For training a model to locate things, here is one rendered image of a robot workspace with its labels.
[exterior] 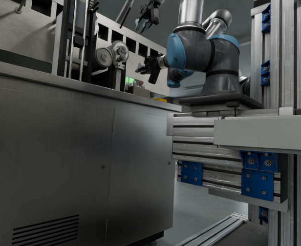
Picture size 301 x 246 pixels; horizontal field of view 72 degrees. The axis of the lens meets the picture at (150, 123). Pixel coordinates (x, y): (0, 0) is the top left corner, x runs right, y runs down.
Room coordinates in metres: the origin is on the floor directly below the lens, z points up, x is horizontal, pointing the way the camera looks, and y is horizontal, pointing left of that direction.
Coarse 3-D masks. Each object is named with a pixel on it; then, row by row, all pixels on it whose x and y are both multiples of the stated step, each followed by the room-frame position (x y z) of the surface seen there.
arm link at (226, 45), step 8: (216, 40) 0.71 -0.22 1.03; (224, 40) 0.70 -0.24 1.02; (232, 40) 0.70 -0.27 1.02; (216, 48) 0.69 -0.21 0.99; (224, 48) 0.69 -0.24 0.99; (232, 48) 0.70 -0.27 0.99; (216, 56) 0.69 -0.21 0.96; (224, 56) 0.69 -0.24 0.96; (232, 56) 0.70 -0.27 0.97; (208, 64) 0.71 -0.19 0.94; (216, 64) 0.71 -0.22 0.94; (224, 64) 0.70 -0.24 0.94; (232, 64) 0.70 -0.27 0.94; (208, 72) 0.74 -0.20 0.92
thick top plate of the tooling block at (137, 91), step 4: (132, 88) 1.42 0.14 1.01; (136, 88) 1.44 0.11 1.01; (140, 88) 1.46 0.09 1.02; (128, 92) 1.46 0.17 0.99; (132, 92) 1.42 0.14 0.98; (136, 92) 1.44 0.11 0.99; (140, 92) 1.46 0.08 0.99; (144, 92) 1.49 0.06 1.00; (148, 92) 1.52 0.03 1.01; (144, 96) 1.49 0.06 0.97; (148, 96) 1.52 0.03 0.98
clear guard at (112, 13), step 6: (102, 0) 1.56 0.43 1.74; (108, 0) 1.58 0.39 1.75; (114, 0) 1.60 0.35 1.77; (120, 0) 1.62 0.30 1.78; (126, 0) 1.64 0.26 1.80; (102, 6) 1.60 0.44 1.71; (108, 6) 1.62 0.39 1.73; (114, 6) 1.64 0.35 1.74; (120, 6) 1.66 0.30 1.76; (102, 12) 1.64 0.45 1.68; (108, 12) 1.66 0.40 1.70; (114, 12) 1.68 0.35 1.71; (120, 12) 1.70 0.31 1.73; (108, 18) 1.70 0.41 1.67; (114, 18) 1.72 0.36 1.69
